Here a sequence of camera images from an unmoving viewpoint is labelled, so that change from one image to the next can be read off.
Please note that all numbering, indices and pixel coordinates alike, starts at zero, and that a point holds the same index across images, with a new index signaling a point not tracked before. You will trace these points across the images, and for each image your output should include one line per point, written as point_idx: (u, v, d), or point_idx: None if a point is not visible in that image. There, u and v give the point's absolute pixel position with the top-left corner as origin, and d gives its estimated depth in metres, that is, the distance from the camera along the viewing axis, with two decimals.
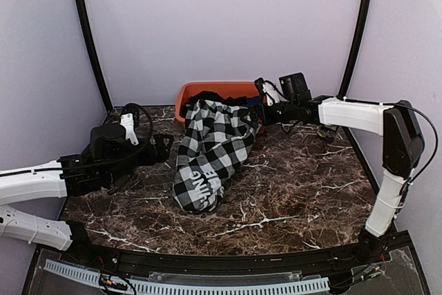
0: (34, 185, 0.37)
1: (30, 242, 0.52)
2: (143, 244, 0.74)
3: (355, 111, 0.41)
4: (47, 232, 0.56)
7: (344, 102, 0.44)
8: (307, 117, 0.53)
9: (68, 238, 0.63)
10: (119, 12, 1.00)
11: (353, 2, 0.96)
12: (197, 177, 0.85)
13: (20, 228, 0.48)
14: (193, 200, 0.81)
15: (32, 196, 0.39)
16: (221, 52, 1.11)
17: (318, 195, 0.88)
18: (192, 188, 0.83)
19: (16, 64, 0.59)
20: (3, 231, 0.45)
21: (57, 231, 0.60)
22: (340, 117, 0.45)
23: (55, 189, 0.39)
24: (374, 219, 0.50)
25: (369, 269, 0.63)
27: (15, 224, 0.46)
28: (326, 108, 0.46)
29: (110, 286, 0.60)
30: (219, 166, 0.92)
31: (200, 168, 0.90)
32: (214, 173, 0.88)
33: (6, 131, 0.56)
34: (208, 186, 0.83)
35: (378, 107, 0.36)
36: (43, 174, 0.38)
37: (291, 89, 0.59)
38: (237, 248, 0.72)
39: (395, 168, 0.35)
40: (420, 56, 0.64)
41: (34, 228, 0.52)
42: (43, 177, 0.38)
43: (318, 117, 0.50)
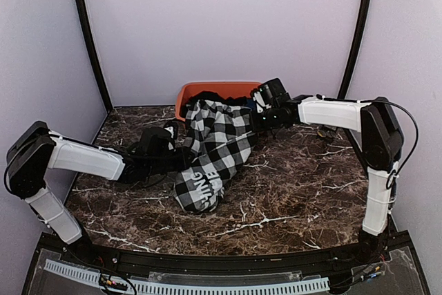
0: (99, 156, 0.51)
1: (47, 223, 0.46)
2: (143, 244, 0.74)
3: (329, 109, 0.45)
4: (68, 217, 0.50)
7: (322, 101, 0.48)
8: (289, 117, 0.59)
9: (79, 232, 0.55)
10: (119, 12, 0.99)
11: (353, 2, 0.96)
12: (199, 178, 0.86)
13: (52, 201, 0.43)
14: (195, 200, 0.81)
15: (88, 168, 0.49)
16: (221, 52, 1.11)
17: (318, 195, 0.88)
18: (194, 188, 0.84)
19: (16, 63, 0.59)
20: (36, 200, 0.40)
21: (74, 220, 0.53)
22: (316, 115, 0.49)
23: (112, 168, 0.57)
24: (369, 219, 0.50)
25: (369, 269, 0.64)
27: (48, 195, 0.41)
28: (305, 107, 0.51)
29: (110, 286, 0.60)
30: (221, 166, 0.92)
31: (203, 169, 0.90)
32: (215, 175, 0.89)
33: (6, 132, 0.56)
34: (210, 186, 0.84)
35: (356, 105, 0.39)
36: (104, 153, 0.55)
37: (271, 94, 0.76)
38: (237, 248, 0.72)
39: (374, 163, 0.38)
40: (420, 56, 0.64)
41: (61, 208, 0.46)
42: (108, 156, 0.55)
43: (299, 117, 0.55)
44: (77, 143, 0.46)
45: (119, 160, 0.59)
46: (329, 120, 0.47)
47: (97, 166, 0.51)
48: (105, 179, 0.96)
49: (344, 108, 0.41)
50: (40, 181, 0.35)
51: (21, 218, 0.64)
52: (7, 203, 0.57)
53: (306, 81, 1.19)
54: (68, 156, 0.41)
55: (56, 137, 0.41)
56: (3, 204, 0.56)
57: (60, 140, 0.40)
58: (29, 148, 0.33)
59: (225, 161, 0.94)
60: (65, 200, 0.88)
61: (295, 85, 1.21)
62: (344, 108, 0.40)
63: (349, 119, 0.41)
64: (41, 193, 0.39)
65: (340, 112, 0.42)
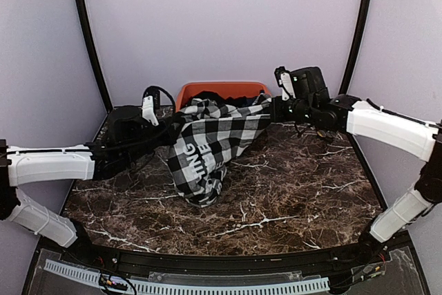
0: (67, 162, 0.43)
1: (36, 233, 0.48)
2: (143, 244, 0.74)
3: (385, 126, 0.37)
4: (56, 225, 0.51)
7: (382, 115, 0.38)
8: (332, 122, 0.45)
9: (74, 234, 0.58)
10: (119, 12, 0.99)
11: (353, 2, 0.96)
12: (191, 153, 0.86)
13: (33, 213, 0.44)
14: (189, 177, 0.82)
15: (57, 177, 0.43)
16: (221, 52, 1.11)
17: (318, 195, 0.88)
18: (186, 163, 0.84)
19: (16, 64, 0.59)
20: (16, 216, 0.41)
21: (65, 224, 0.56)
22: (371, 129, 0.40)
23: (85, 169, 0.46)
24: (381, 226, 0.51)
25: (369, 269, 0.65)
27: (28, 209, 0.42)
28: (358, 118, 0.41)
29: (110, 286, 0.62)
30: (214, 144, 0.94)
31: (195, 141, 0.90)
32: (208, 149, 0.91)
33: (6, 132, 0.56)
34: (202, 164, 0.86)
35: (429, 130, 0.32)
36: (76, 154, 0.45)
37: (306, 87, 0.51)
38: (237, 248, 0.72)
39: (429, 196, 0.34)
40: (420, 56, 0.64)
41: (46, 217, 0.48)
42: (76, 156, 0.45)
43: (345, 125, 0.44)
44: (37, 153, 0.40)
45: (92, 158, 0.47)
46: (381, 136, 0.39)
47: (68, 172, 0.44)
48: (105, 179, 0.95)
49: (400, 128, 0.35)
50: (13, 202, 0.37)
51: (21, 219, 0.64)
52: None
53: None
54: (21, 174, 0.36)
55: (12, 154, 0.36)
56: None
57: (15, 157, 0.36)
58: None
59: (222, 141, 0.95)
60: (65, 200, 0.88)
61: None
62: (414, 131, 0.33)
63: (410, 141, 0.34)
64: (18, 210, 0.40)
65: (400, 133, 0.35)
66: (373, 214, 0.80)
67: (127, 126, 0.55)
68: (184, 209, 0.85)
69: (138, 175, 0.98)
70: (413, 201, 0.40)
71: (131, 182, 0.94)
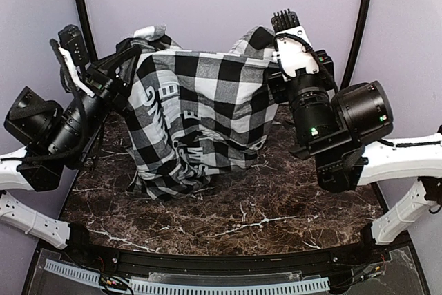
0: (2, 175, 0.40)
1: (25, 231, 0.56)
2: (143, 244, 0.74)
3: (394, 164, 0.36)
4: (42, 231, 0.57)
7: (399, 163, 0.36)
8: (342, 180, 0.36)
9: (63, 242, 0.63)
10: (118, 12, 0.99)
11: (354, 1, 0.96)
12: (152, 103, 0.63)
13: (16, 219, 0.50)
14: (152, 139, 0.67)
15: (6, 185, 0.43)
16: (220, 52, 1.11)
17: (318, 195, 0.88)
18: (150, 121, 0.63)
19: (16, 65, 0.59)
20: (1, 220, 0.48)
21: (54, 233, 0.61)
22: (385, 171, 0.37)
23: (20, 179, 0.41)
24: (385, 235, 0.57)
25: (369, 269, 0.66)
27: (9, 215, 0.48)
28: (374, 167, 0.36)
29: (110, 286, 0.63)
30: (190, 94, 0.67)
31: (156, 81, 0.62)
32: (173, 97, 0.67)
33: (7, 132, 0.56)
34: (162, 116, 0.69)
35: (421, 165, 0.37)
36: (10, 164, 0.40)
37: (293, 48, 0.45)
38: (237, 248, 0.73)
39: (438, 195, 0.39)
40: (420, 57, 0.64)
41: (31, 222, 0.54)
42: (5, 167, 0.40)
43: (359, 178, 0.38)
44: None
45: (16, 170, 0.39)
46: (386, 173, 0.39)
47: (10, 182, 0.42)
48: (105, 179, 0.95)
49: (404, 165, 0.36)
50: None
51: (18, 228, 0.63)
52: None
53: None
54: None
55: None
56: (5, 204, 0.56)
57: None
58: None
59: (205, 101, 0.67)
60: (65, 200, 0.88)
61: None
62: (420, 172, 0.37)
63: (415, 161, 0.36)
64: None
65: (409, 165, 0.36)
66: (372, 214, 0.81)
67: (20, 126, 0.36)
68: (184, 209, 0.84)
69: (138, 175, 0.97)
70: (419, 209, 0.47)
71: (131, 182, 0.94)
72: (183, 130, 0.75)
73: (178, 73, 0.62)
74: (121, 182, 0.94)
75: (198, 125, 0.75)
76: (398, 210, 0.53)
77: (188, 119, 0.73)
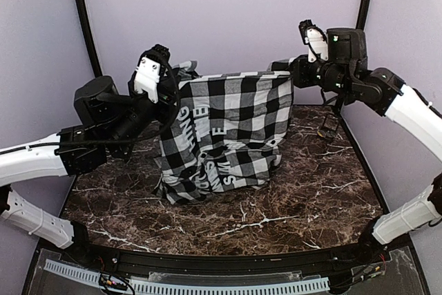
0: (32, 162, 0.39)
1: (30, 232, 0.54)
2: (143, 244, 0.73)
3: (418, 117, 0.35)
4: (50, 229, 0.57)
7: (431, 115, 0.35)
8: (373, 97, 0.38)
9: (69, 240, 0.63)
10: (119, 12, 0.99)
11: (353, 3, 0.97)
12: (184, 119, 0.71)
13: (24, 218, 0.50)
14: (180, 147, 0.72)
15: (35, 173, 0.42)
16: (220, 52, 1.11)
17: (318, 195, 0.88)
18: (179, 132, 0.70)
19: (16, 64, 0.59)
20: (10, 219, 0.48)
21: (61, 231, 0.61)
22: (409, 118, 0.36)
23: (53, 166, 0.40)
24: (387, 231, 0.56)
25: (369, 269, 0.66)
27: (18, 213, 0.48)
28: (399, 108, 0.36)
29: (110, 286, 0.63)
30: (219, 114, 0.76)
31: (191, 103, 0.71)
32: (205, 115, 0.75)
33: (7, 132, 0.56)
34: (193, 130, 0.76)
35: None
36: (40, 150, 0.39)
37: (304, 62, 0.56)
38: (237, 248, 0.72)
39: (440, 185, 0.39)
40: (419, 57, 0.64)
41: (39, 221, 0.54)
42: (37, 153, 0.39)
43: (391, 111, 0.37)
44: (10, 153, 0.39)
45: (54, 154, 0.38)
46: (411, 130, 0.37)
47: (41, 169, 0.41)
48: (105, 179, 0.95)
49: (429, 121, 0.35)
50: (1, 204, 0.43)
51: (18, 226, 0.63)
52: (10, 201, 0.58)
53: None
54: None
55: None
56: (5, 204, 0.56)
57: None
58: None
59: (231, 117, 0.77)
60: (65, 200, 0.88)
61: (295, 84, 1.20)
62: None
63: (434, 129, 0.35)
64: (7, 213, 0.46)
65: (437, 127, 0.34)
66: (373, 214, 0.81)
67: (94, 108, 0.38)
68: (184, 209, 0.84)
69: (137, 175, 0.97)
70: (423, 210, 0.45)
71: (131, 182, 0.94)
72: (211, 144, 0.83)
73: (211, 95, 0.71)
74: (122, 182, 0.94)
75: (223, 139, 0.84)
76: (405, 206, 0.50)
77: (216, 135, 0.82)
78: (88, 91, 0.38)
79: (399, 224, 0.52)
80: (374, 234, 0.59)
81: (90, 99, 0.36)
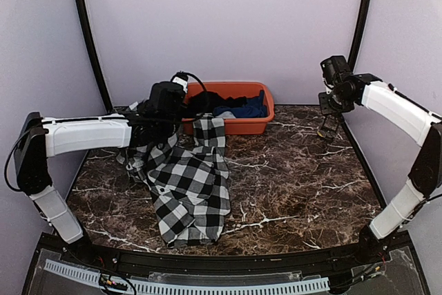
0: (106, 131, 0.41)
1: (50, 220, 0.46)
2: (143, 244, 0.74)
3: (394, 106, 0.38)
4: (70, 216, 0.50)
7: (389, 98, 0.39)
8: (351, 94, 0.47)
9: (79, 230, 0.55)
10: (119, 12, 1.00)
11: (353, 3, 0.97)
12: None
13: (56, 199, 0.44)
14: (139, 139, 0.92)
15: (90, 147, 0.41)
16: (221, 52, 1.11)
17: (318, 195, 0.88)
18: None
19: (18, 64, 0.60)
20: (40, 200, 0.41)
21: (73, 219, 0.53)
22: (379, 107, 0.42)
23: (121, 135, 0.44)
24: (379, 219, 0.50)
25: (370, 269, 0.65)
27: (52, 193, 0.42)
28: (373, 91, 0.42)
29: (110, 286, 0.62)
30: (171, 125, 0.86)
31: None
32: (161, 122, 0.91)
33: (9, 131, 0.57)
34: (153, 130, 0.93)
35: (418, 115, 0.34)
36: (112, 121, 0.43)
37: (333, 70, 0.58)
38: (237, 248, 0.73)
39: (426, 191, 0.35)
40: (419, 57, 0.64)
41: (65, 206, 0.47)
42: (110, 124, 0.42)
43: (362, 98, 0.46)
44: (77, 121, 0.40)
45: (127, 124, 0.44)
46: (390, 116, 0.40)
47: (104, 140, 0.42)
48: (105, 179, 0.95)
49: (411, 111, 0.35)
50: None
51: (19, 226, 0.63)
52: (8, 202, 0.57)
53: (306, 81, 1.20)
54: (54, 142, 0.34)
55: (49, 124, 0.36)
56: (5, 203, 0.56)
57: (54, 125, 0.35)
58: (25, 140, 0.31)
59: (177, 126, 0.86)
60: (65, 200, 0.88)
61: (295, 83, 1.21)
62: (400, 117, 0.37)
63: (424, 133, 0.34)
64: (44, 191, 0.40)
65: (417, 121, 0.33)
66: (373, 214, 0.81)
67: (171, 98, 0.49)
68: None
69: None
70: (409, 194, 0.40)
71: (131, 182, 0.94)
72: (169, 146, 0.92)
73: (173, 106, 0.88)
74: (122, 181, 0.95)
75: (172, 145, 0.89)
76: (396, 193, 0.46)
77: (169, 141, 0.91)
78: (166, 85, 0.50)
79: (390, 213, 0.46)
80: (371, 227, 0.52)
81: (173, 90, 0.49)
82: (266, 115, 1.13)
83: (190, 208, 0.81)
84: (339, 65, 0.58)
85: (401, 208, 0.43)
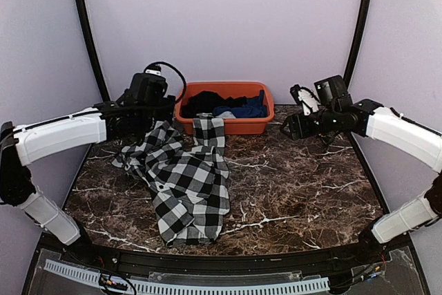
0: (77, 129, 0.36)
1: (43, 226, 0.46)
2: (143, 244, 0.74)
3: (402, 132, 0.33)
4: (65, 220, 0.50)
7: (395, 124, 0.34)
8: (354, 126, 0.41)
9: (77, 231, 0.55)
10: (119, 12, 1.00)
11: (353, 2, 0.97)
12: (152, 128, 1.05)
13: (45, 205, 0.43)
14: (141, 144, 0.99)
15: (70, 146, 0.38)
16: (220, 52, 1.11)
17: (318, 195, 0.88)
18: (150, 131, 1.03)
19: (18, 63, 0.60)
20: (28, 207, 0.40)
21: (69, 221, 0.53)
22: (386, 134, 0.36)
23: (95, 132, 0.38)
24: (384, 225, 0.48)
25: (369, 269, 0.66)
27: (41, 199, 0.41)
28: (375, 119, 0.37)
29: (110, 286, 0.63)
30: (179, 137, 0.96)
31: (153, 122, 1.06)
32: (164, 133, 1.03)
33: (9, 130, 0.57)
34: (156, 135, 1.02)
35: (434, 139, 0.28)
36: (85, 117, 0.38)
37: (330, 94, 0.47)
38: (237, 248, 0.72)
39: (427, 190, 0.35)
40: (419, 56, 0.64)
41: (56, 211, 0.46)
42: (82, 121, 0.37)
43: (364, 129, 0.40)
44: (49, 124, 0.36)
45: (100, 118, 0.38)
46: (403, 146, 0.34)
47: (79, 139, 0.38)
48: (105, 179, 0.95)
49: (426, 138, 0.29)
50: None
51: (19, 226, 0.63)
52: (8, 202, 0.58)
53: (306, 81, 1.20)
54: (26, 152, 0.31)
55: (18, 132, 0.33)
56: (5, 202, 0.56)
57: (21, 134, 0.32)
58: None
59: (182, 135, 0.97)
60: (65, 200, 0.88)
61: (295, 83, 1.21)
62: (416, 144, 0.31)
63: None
64: (31, 199, 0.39)
65: (436, 152, 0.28)
66: (373, 214, 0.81)
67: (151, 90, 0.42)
68: None
69: None
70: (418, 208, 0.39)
71: (131, 182, 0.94)
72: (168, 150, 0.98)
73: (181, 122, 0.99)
74: (122, 181, 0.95)
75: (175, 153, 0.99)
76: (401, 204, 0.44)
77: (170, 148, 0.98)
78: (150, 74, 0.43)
79: (397, 223, 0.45)
80: (372, 232, 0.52)
81: (155, 81, 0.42)
82: (266, 115, 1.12)
83: (190, 208, 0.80)
84: (338, 90, 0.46)
85: (406, 219, 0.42)
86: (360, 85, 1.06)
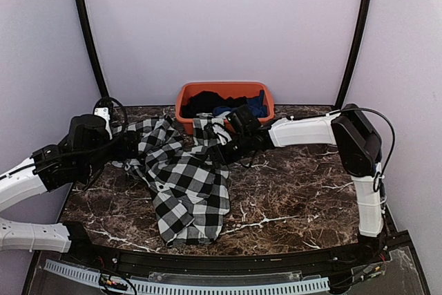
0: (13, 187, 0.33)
1: (30, 249, 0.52)
2: (143, 244, 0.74)
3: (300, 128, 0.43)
4: (45, 238, 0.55)
7: (291, 124, 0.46)
8: (262, 144, 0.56)
9: (67, 240, 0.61)
10: (118, 13, 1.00)
11: (353, 3, 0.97)
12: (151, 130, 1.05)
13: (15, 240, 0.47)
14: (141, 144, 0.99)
15: (27, 195, 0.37)
16: (220, 52, 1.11)
17: (318, 195, 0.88)
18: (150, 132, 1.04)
19: (18, 64, 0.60)
20: (2, 244, 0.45)
21: (55, 235, 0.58)
22: (290, 136, 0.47)
23: (35, 186, 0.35)
24: (365, 223, 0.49)
25: (369, 269, 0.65)
27: (10, 235, 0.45)
28: (276, 129, 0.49)
29: (110, 286, 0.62)
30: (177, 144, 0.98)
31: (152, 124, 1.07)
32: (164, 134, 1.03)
33: (10, 130, 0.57)
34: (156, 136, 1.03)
35: (324, 119, 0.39)
36: (21, 173, 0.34)
37: (239, 122, 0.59)
38: (237, 248, 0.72)
39: (358, 170, 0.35)
40: (419, 57, 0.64)
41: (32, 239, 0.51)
42: (18, 177, 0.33)
43: (271, 141, 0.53)
44: None
45: (33, 173, 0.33)
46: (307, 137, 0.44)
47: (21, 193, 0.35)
48: (105, 179, 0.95)
49: (319, 122, 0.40)
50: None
51: None
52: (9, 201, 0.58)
53: (306, 81, 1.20)
54: None
55: None
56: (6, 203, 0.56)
57: None
58: None
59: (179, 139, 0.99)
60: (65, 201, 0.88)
61: (295, 83, 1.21)
62: (315, 128, 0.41)
63: (353, 134, 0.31)
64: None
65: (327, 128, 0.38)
66: None
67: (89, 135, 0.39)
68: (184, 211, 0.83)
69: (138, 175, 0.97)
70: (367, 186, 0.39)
71: (132, 183, 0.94)
72: (169, 150, 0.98)
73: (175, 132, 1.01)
74: (122, 182, 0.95)
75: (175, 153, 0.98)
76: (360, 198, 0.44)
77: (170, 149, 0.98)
78: (88, 119, 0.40)
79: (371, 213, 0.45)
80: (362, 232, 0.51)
81: (91, 128, 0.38)
82: (266, 115, 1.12)
83: (190, 208, 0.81)
84: (244, 117, 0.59)
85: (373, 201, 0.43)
86: (360, 86, 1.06)
